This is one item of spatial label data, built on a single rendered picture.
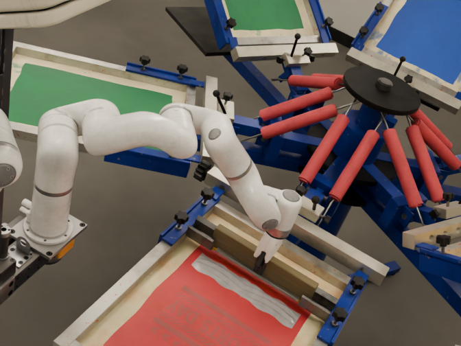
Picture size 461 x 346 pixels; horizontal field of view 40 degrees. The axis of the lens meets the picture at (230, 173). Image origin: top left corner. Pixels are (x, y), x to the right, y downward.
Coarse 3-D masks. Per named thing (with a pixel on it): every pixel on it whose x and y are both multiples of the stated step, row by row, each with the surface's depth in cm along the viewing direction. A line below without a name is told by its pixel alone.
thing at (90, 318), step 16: (224, 208) 215; (240, 224) 213; (160, 256) 190; (288, 256) 209; (304, 256) 207; (128, 272) 182; (144, 272) 184; (320, 272) 206; (336, 272) 205; (112, 288) 176; (128, 288) 178; (96, 304) 171; (112, 304) 173; (80, 320) 166; (96, 320) 168; (64, 336) 161; (80, 336) 163
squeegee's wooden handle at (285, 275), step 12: (216, 228) 196; (216, 240) 198; (228, 240) 196; (240, 240) 195; (228, 252) 198; (240, 252) 196; (252, 252) 193; (252, 264) 195; (276, 264) 191; (276, 276) 193; (288, 276) 190; (300, 276) 190; (288, 288) 193; (300, 288) 190; (312, 288) 188
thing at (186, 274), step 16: (192, 256) 199; (208, 256) 201; (176, 272) 192; (192, 272) 194; (240, 272) 199; (160, 288) 185; (176, 288) 187; (208, 288) 190; (224, 288) 192; (144, 304) 180; (160, 304) 181; (224, 304) 187; (128, 320) 174; (144, 320) 175; (112, 336) 168; (128, 336) 170; (144, 336) 171
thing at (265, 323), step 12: (264, 288) 196; (240, 300) 190; (288, 300) 195; (240, 312) 186; (252, 312) 188; (264, 312) 189; (300, 312) 193; (252, 324) 184; (264, 324) 185; (276, 324) 187; (300, 324) 189; (276, 336) 183; (288, 336) 184
